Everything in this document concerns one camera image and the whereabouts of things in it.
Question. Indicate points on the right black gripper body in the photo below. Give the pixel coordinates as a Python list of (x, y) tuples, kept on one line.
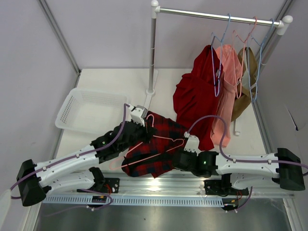
[(179, 159)]

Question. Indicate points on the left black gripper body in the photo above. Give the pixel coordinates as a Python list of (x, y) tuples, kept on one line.
[(141, 133)]

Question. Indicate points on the red navy plaid skirt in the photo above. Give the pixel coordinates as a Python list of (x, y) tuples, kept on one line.
[(156, 144)]

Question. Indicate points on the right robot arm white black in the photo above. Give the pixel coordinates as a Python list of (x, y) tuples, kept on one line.
[(283, 168)]

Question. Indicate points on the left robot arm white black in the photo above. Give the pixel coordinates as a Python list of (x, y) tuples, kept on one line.
[(78, 171)]

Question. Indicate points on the white plastic basket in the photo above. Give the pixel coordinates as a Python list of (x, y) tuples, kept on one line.
[(91, 111)]

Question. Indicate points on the red dress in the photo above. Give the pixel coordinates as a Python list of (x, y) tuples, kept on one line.
[(194, 95)]

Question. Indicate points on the pink garment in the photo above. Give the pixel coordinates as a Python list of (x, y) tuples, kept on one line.
[(232, 70)]

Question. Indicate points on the tan brown garment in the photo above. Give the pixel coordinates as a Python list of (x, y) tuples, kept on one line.
[(250, 67)]

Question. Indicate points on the metal clothes rack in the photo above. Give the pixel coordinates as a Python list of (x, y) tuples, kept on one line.
[(281, 24)]

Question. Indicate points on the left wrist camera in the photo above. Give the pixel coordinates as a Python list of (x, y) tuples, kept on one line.
[(138, 114)]

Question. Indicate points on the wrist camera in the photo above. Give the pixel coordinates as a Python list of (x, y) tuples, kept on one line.
[(192, 144), (138, 114)]

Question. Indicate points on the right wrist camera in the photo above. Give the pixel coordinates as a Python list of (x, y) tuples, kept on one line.
[(192, 144)]

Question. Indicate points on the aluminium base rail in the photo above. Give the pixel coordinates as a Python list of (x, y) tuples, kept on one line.
[(170, 184)]

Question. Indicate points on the white slotted cable duct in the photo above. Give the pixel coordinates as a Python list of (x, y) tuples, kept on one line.
[(133, 200)]

